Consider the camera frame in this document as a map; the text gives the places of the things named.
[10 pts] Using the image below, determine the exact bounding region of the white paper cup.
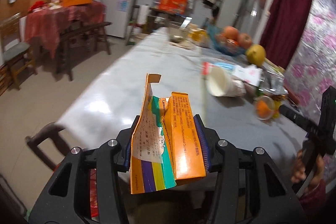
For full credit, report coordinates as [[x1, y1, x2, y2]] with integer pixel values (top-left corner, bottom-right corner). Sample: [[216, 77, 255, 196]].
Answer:
[[205, 65, 247, 97]]

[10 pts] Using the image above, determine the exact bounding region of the person's right hand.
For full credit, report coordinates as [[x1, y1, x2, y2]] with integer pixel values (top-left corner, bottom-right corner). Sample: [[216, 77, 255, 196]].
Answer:
[[291, 149, 327, 188]]

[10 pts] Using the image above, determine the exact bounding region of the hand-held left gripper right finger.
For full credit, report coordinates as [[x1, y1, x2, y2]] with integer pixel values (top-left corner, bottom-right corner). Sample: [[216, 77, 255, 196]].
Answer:
[[194, 114, 306, 224]]

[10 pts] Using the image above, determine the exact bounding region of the blue glass fruit bowl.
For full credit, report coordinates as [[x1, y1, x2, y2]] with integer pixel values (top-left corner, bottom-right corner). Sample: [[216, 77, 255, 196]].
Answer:
[[207, 25, 248, 56]]

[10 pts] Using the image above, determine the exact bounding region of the blue sticker sheet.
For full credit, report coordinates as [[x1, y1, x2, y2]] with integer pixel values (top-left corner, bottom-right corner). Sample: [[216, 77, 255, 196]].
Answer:
[[115, 0, 129, 12]]

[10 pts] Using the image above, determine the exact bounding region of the small orange fruit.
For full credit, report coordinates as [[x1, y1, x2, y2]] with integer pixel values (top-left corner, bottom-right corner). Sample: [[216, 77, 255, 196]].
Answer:
[[256, 100, 273, 117]]

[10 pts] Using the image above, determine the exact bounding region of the white paper roll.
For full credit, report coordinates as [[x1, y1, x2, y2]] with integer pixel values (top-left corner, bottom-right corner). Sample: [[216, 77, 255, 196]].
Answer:
[[138, 5, 150, 26]]

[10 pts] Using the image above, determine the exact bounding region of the yellow pomelo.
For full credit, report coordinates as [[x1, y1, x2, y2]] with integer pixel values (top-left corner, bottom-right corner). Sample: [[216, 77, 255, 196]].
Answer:
[[245, 44, 267, 67]]

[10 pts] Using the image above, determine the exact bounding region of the red gift box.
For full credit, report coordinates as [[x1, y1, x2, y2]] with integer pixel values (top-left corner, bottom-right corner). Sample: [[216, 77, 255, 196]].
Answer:
[[159, 0, 188, 14]]

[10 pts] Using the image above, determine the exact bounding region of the wooden chair grey cushion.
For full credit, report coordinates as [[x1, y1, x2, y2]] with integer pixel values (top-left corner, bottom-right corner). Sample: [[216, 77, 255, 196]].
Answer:
[[0, 13, 37, 90]]

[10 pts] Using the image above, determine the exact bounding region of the clear plastic wrapper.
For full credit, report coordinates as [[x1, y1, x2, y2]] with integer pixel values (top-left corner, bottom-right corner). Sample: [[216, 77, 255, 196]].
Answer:
[[259, 70, 286, 96]]

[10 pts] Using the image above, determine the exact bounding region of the clear glass bowl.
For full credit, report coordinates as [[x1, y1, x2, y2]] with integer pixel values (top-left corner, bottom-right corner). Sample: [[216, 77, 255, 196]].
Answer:
[[167, 21, 190, 43]]

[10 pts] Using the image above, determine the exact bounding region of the table with red cloth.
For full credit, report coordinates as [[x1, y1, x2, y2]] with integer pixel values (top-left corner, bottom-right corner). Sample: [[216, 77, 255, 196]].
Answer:
[[25, 1, 105, 56]]

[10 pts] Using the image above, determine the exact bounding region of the dark wooden bench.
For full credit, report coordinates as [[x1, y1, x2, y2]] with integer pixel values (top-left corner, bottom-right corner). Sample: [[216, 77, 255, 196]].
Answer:
[[56, 22, 112, 81]]

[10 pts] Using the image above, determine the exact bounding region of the white paper packet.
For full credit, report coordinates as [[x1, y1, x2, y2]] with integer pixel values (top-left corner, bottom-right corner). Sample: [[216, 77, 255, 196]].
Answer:
[[232, 64, 263, 83]]

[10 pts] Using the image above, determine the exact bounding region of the person's right forearm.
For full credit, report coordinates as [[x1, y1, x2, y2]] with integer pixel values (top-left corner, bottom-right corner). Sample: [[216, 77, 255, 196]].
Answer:
[[299, 179, 328, 214]]

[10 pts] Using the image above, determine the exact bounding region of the red apple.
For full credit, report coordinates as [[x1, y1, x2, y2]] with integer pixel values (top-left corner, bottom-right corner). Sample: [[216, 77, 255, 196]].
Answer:
[[238, 33, 253, 48], [223, 26, 240, 42]]

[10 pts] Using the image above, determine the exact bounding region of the orange striped medicine carton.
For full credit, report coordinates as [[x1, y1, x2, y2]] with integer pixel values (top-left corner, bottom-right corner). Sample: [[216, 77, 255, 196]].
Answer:
[[130, 73, 206, 194]]

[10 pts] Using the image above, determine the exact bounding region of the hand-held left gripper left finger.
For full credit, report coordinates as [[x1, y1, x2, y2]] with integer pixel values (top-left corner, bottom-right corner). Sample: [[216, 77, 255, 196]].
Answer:
[[28, 115, 141, 224]]

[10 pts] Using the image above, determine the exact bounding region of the pink floral plastic sheet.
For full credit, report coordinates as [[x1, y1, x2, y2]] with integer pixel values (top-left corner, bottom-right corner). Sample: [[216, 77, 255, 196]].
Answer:
[[285, 0, 336, 114]]

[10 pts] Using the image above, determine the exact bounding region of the yellow and white plastic bag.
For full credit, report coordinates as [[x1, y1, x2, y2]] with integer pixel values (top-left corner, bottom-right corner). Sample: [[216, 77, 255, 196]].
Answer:
[[189, 27, 210, 47]]

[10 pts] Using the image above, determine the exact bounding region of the maroon curtain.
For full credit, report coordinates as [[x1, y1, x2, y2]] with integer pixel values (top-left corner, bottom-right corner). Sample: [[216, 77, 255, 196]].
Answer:
[[260, 0, 314, 69]]

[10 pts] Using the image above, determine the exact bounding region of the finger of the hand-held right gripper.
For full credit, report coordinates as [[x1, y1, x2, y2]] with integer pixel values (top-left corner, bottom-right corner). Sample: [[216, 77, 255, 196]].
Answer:
[[280, 105, 319, 135]]

